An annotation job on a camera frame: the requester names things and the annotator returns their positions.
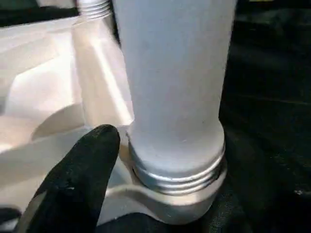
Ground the white plastic table top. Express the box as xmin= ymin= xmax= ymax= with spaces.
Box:
xmin=0 ymin=15 xmax=229 ymax=226

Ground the white plastic table leg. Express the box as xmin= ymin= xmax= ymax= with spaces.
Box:
xmin=111 ymin=0 xmax=238 ymax=196
xmin=76 ymin=0 xmax=114 ymax=21

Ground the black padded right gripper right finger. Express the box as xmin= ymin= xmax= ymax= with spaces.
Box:
xmin=214 ymin=130 xmax=311 ymax=233

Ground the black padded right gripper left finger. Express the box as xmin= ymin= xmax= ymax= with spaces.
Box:
xmin=15 ymin=124 xmax=121 ymax=233

